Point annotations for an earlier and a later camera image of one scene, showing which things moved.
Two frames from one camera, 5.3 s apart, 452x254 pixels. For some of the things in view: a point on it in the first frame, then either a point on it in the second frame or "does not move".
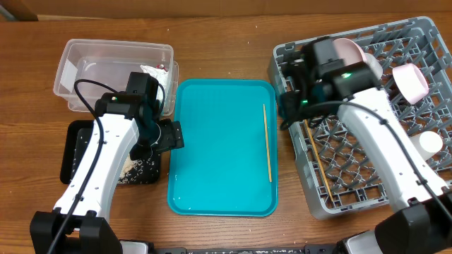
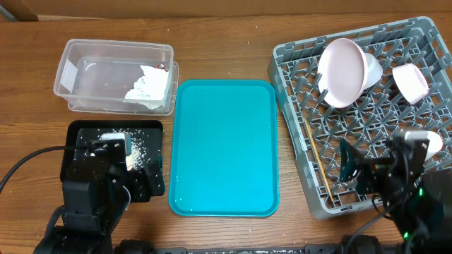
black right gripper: (293, 113) to (369, 168)
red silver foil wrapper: (157, 66) does not move
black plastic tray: (75, 135) does not move
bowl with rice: (373, 65) does not move
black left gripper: (172, 137) to (143, 190)
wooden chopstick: (319, 159) does not move
